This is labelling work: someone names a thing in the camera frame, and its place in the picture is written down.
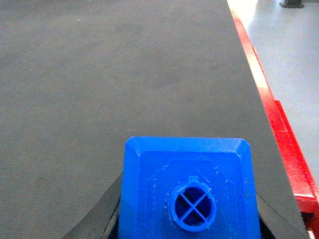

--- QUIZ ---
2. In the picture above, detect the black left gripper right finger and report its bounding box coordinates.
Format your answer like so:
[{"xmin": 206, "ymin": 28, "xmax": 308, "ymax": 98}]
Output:
[{"xmin": 257, "ymin": 195, "xmax": 309, "ymax": 239}]

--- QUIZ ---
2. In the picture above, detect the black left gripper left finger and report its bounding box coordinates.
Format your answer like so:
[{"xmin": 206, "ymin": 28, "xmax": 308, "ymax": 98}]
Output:
[{"xmin": 64, "ymin": 174, "xmax": 123, "ymax": 239}]

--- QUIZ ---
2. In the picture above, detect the blue rectangular block part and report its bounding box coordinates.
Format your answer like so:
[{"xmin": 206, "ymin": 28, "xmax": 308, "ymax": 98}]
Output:
[{"xmin": 118, "ymin": 136, "xmax": 261, "ymax": 239}]

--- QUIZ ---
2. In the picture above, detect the red metal table frame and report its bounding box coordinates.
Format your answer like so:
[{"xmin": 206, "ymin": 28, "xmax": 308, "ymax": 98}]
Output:
[{"xmin": 228, "ymin": 0, "xmax": 319, "ymax": 239}]

